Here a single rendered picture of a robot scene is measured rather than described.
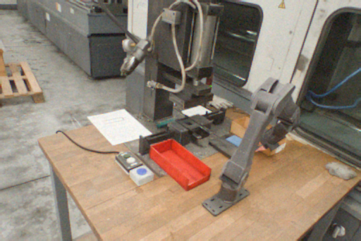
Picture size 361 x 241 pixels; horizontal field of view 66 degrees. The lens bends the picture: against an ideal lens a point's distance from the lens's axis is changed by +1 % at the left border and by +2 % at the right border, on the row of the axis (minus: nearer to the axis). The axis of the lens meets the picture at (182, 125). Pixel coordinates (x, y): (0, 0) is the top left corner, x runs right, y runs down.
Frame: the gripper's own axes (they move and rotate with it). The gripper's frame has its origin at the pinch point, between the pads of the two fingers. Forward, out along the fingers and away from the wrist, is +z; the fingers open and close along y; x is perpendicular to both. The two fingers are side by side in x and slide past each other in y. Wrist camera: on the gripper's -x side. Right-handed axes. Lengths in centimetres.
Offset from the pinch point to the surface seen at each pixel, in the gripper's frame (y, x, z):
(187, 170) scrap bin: 6.3, 34.3, 7.8
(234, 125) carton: 16.3, -6.6, 7.6
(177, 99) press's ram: 34.3, 26.0, -2.0
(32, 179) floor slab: 84, 60, 156
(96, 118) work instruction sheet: 57, 44, 37
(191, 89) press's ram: 35.2, 19.6, -6.4
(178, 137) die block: 23.0, 25.5, 12.0
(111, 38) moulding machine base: 261, -110, 181
